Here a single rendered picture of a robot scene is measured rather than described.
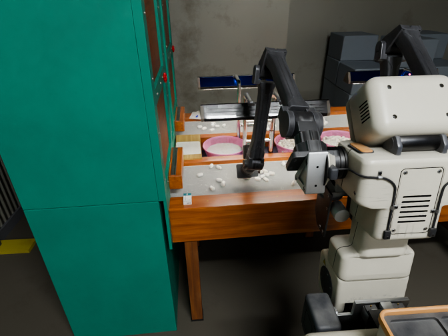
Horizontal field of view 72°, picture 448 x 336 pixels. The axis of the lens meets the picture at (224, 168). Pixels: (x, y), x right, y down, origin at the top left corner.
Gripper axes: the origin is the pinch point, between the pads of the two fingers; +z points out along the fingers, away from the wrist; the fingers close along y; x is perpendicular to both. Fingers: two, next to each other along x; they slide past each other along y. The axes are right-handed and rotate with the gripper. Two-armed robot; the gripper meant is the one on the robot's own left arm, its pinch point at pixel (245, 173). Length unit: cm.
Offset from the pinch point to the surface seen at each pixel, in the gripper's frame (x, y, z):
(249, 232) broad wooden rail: 29.0, 1.3, -9.7
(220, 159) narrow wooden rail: -11.2, 11.1, 13.3
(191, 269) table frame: 45, 29, 5
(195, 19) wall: -167, 20, 105
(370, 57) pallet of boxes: -145, -166, 142
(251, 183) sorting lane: 5.3, -2.7, -2.2
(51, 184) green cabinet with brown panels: 6, 78, -35
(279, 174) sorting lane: 0.8, -18.5, 2.9
